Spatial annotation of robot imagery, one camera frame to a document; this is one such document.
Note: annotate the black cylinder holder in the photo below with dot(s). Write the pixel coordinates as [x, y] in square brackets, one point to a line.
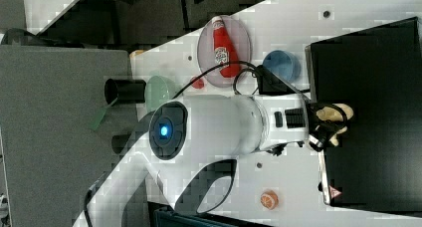
[125, 91]
[119, 143]

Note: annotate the black cylinder holder lower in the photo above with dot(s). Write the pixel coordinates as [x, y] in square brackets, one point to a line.
[119, 143]

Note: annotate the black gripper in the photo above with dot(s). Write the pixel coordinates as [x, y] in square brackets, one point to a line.
[322, 134]

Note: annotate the orange slice toy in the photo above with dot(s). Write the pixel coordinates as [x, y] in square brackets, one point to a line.
[269, 199]

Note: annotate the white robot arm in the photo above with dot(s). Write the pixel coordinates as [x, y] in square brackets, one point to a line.
[190, 147]

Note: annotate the red ketchup bottle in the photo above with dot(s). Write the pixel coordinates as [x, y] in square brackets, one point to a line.
[225, 53]

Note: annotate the peeled yellow toy banana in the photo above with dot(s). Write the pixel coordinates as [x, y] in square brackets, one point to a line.
[332, 114]

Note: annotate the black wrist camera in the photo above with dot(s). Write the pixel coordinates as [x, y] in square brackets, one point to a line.
[270, 85]

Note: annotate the black cylinder holder upper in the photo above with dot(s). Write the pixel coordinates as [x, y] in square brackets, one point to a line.
[125, 91]

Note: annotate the green slotted spatula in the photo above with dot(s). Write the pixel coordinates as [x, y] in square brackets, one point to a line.
[99, 115]

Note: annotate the blue bowl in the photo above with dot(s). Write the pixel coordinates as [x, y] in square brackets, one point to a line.
[283, 64]

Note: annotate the green colander basket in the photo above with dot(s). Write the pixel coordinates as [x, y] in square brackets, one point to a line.
[158, 91]

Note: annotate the toy strawberry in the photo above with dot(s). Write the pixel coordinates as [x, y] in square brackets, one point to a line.
[197, 83]

